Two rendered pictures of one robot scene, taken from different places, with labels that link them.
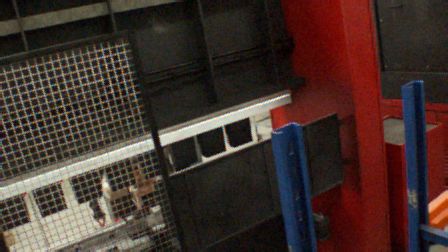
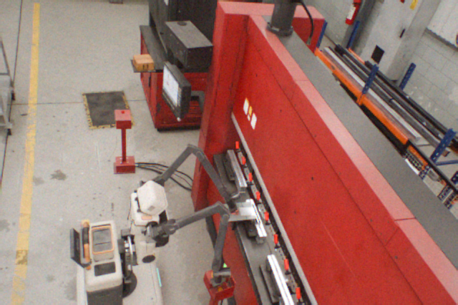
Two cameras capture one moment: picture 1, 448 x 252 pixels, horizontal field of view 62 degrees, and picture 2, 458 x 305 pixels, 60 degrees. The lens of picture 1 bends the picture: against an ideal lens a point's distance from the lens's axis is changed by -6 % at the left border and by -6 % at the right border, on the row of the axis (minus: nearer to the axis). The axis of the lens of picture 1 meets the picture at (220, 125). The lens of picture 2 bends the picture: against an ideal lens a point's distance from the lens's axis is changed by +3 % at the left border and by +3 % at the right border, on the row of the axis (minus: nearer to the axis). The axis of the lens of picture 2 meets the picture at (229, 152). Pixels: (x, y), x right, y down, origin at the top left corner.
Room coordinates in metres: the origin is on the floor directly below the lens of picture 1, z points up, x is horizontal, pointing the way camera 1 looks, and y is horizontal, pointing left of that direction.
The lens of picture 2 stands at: (2.38, 2.51, 3.39)
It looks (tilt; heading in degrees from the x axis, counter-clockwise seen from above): 40 degrees down; 274
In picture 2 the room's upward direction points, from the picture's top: 12 degrees clockwise
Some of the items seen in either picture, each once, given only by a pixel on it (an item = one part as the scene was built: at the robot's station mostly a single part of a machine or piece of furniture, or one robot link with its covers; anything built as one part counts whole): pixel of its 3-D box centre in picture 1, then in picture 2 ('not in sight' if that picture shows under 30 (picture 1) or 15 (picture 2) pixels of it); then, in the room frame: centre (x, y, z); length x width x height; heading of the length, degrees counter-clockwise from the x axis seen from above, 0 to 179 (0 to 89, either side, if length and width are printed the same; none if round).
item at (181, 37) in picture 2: not in sight; (184, 76); (3.18, -0.65, 1.53); 0.51 x 0.25 x 0.85; 131
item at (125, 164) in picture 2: not in sight; (123, 142); (3.84, -0.76, 0.41); 0.25 x 0.20 x 0.83; 26
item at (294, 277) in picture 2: (49, 197); (298, 275); (1.89, 0.97, 1.26); 0.15 x 0.09 x 0.17; 116
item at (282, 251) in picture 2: (85, 184); (287, 249); (1.98, 0.79, 1.26); 0.15 x 0.09 x 0.17; 116
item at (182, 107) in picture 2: not in sight; (177, 89); (3.21, -0.56, 1.42); 0.45 x 0.12 x 0.36; 131
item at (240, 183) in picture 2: not in sight; (235, 170); (2.48, -0.21, 0.92); 0.50 x 0.06 x 0.10; 116
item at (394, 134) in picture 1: (396, 189); not in sight; (2.59, -1.22, 0.50); 0.50 x 0.50 x 1.00; 26
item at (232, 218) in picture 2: not in sight; (237, 211); (2.37, 0.34, 1.00); 0.26 x 0.18 x 0.01; 26
